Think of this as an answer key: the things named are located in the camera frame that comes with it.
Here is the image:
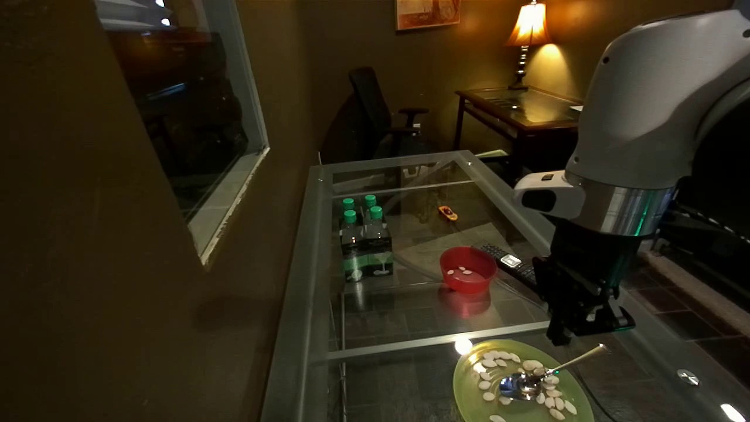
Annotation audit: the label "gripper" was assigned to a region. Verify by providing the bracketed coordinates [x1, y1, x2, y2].
[532, 218, 646, 347]

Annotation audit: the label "silver metal spoon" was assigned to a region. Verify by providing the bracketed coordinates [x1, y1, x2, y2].
[499, 343, 610, 402]

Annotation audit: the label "white seeds on plate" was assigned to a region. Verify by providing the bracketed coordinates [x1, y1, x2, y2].
[472, 350, 579, 422]

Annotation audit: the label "black remote control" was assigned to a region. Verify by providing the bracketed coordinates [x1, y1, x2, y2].
[472, 241, 540, 288]

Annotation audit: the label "red bowl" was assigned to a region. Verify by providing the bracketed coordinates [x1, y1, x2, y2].
[439, 246, 499, 295]

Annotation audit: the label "green plate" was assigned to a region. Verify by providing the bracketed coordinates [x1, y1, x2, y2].
[453, 339, 596, 422]

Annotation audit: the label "dark wooden side table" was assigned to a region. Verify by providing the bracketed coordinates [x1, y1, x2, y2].
[452, 86, 584, 178]

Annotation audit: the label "pack of green-capped bottles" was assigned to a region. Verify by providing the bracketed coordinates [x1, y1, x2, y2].
[339, 194, 395, 284]

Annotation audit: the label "table lamp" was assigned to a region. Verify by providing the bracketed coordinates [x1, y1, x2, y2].
[504, 0, 553, 91]

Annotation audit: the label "black office chair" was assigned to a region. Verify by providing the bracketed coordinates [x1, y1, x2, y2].
[347, 66, 432, 160]

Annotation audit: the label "framed picture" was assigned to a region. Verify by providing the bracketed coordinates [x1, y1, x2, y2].
[394, 0, 462, 32]

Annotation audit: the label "window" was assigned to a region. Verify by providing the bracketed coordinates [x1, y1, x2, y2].
[94, 0, 271, 268]

